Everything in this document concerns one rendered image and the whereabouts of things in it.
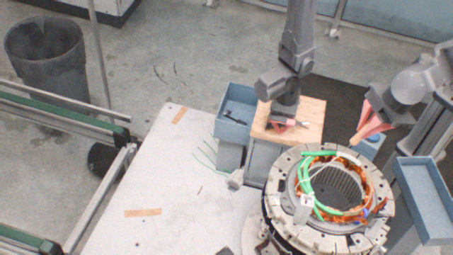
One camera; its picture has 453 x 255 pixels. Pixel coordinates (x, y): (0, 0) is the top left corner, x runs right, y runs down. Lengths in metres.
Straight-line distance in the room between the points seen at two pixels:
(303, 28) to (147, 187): 0.75
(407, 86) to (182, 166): 0.91
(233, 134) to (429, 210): 0.58
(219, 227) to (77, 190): 1.20
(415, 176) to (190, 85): 1.85
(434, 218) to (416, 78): 0.59
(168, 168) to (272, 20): 2.24
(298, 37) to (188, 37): 2.30
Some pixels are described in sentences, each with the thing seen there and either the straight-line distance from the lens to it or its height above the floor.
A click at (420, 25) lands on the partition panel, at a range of 3.44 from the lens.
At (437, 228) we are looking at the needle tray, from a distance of 1.25.
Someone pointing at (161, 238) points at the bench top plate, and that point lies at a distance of 1.34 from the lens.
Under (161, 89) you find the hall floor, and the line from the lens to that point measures 2.82.
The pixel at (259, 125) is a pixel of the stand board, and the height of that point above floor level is 1.07.
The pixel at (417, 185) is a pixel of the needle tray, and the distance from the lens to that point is 1.30.
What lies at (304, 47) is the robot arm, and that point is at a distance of 0.99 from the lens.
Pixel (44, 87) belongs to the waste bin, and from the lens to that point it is 2.40.
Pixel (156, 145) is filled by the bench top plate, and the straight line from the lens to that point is 1.52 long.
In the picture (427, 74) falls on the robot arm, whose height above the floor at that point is 1.56.
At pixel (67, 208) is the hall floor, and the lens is 2.35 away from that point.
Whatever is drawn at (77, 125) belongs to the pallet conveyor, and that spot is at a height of 0.74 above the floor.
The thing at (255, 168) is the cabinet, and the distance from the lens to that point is 1.36.
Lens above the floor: 1.98
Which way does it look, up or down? 49 degrees down
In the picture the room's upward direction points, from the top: 8 degrees clockwise
